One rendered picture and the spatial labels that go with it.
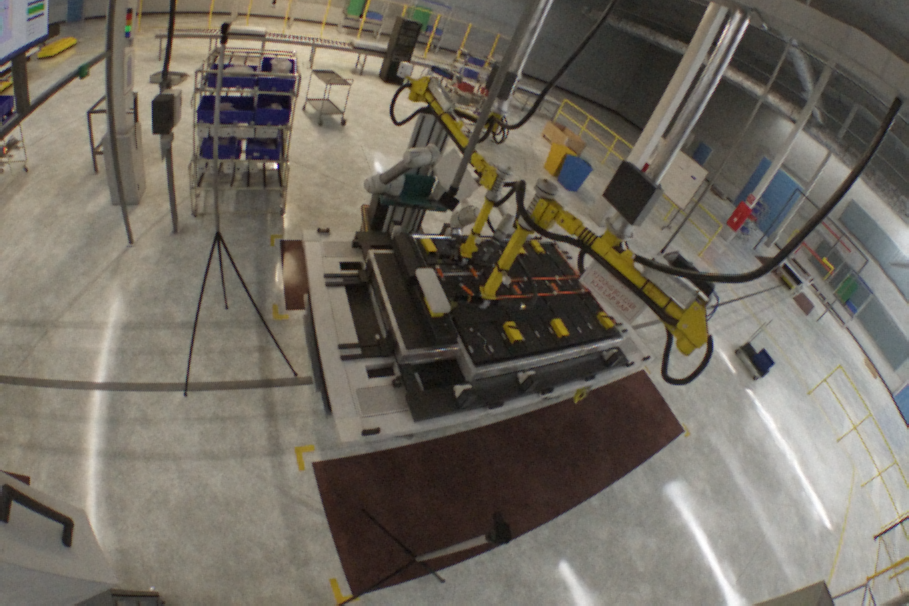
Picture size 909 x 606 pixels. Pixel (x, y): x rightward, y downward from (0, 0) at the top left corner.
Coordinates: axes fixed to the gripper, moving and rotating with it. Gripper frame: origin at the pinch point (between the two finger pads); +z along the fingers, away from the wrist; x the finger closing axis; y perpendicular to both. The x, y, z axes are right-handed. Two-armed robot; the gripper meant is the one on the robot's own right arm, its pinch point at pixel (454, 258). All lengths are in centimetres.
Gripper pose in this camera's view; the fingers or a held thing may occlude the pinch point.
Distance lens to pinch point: 270.6
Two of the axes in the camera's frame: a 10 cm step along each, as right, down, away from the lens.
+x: 3.5, -3.0, -8.9
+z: -0.7, 9.4, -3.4
